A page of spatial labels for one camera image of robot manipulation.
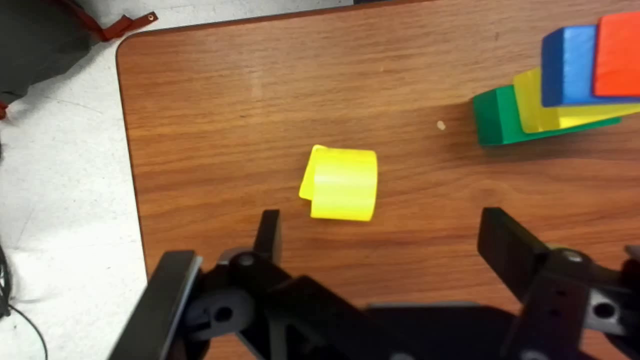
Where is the thin black cable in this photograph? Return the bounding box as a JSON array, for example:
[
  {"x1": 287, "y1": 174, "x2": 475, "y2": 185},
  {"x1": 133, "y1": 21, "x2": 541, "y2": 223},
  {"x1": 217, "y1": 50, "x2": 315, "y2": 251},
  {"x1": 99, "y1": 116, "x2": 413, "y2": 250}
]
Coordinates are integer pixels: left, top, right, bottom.
[{"x1": 0, "y1": 246, "x2": 52, "y2": 360}]

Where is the yellow rectangular block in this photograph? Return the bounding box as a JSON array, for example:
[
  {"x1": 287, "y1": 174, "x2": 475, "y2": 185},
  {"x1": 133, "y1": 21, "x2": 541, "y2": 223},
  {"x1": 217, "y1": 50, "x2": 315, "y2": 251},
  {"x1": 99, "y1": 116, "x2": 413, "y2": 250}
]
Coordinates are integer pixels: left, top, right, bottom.
[{"x1": 513, "y1": 66, "x2": 640, "y2": 136}]

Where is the dark grey floor object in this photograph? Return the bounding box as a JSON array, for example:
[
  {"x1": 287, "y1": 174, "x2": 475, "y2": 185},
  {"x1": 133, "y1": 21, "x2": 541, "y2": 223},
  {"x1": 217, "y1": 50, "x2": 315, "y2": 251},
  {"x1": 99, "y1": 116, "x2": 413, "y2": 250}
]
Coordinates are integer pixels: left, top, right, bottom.
[{"x1": 0, "y1": 0, "x2": 104, "y2": 105}]

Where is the red rectangular block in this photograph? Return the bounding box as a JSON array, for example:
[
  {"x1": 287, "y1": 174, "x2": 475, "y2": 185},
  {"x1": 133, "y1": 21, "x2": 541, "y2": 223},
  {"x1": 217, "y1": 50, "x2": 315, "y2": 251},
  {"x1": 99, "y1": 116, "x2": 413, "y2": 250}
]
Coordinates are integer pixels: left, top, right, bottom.
[{"x1": 593, "y1": 9, "x2": 640, "y2": 100}]

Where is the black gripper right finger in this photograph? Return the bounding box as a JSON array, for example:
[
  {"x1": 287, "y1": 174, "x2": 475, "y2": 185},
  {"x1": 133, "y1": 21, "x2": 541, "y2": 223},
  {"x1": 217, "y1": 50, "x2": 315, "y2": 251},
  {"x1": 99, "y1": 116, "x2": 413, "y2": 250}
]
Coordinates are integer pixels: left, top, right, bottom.
[{"x1": 476, "y1": 205, "x2": 640, "y2": 360}]

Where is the green rectangular block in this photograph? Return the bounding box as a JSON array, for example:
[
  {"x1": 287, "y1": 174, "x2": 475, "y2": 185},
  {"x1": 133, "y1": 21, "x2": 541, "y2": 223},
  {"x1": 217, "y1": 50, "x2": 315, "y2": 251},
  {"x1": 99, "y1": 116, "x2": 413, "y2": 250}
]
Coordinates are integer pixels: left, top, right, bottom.
[{"x1": 470, "y1": 84, "x2": 625, "y2": 150}]

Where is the yellow cylinder block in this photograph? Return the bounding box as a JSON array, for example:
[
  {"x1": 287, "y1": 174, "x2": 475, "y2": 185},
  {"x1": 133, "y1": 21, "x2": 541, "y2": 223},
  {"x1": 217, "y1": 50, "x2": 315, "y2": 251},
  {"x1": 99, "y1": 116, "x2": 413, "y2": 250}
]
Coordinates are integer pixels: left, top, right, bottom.
[{"x1": 308, "y1": 145, "x2": 381, "y2": 223}]

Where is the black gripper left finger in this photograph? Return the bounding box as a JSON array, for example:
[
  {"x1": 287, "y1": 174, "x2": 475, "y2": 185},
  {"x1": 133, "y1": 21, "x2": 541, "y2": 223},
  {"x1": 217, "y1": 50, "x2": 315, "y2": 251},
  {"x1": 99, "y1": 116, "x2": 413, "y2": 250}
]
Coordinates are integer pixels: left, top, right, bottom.
[{"x1": 108, "y1": 208, "x2": 369, "y2": 360}]

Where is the red orange plastic bracket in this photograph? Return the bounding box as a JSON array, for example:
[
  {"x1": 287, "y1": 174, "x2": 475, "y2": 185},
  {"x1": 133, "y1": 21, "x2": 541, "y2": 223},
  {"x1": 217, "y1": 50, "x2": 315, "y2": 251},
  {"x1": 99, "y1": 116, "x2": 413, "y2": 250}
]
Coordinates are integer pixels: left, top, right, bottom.
[{"x1": 62, "y1": 0, "x2": 160, "y2": 44}]

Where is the blue rectangular block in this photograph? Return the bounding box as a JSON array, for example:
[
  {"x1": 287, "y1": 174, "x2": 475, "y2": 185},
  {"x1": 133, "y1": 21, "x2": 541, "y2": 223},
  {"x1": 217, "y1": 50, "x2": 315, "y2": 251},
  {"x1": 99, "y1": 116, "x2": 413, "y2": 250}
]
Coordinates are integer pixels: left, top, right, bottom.
[{"x1": 541, "y1": 24, "x2": 640, "y2": 110}]

